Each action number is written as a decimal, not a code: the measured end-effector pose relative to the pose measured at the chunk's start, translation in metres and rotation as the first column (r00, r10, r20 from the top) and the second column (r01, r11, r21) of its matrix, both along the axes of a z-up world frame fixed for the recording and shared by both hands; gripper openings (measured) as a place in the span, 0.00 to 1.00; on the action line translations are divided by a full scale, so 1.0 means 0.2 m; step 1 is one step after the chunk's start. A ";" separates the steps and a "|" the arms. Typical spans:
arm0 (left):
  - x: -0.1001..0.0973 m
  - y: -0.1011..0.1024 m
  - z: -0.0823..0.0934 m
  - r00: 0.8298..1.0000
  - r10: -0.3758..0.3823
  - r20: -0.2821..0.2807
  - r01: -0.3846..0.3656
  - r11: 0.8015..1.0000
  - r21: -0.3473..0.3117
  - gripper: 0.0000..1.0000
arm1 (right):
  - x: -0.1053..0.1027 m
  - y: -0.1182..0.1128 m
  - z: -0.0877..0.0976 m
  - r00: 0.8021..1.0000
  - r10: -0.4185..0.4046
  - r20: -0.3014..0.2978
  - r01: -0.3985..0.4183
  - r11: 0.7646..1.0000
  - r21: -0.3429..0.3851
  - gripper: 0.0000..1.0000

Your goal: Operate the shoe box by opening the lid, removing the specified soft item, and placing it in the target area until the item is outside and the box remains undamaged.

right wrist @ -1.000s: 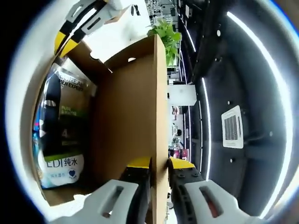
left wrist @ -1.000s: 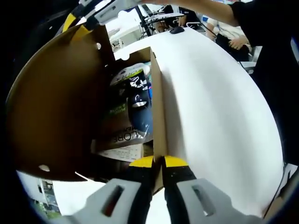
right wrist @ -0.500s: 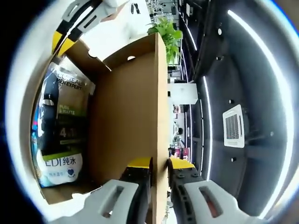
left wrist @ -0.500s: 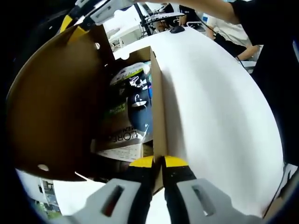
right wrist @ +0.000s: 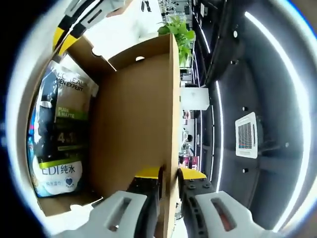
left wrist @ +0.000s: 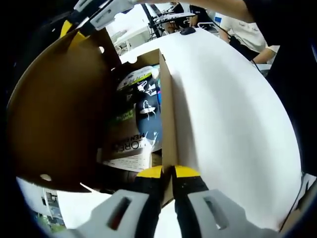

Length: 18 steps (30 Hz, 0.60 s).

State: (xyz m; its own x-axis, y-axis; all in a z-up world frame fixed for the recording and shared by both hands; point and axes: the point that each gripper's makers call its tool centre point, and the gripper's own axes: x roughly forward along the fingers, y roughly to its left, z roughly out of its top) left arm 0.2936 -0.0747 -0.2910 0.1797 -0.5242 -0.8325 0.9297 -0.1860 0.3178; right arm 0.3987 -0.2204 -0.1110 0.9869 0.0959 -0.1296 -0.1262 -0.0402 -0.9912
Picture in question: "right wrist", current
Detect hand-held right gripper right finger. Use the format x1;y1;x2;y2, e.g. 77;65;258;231
176;167;270;238

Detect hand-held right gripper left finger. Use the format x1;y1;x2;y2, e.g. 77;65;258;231
53;165;166;238

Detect dark green label pouch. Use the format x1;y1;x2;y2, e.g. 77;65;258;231
37;54;100;162

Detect brown cardboard shoe box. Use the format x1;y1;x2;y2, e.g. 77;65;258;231
37;33;183;238

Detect small black clip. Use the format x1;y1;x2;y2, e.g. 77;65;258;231
141;0;153;13

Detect ceiling air conditioner vent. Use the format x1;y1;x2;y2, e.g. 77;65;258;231
234;112;260;158

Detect green potted plant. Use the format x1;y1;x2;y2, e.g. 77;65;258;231
158;21;196;68

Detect long ceiling light strip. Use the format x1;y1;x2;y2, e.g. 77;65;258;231
214;80;223;192
244;11;305;224

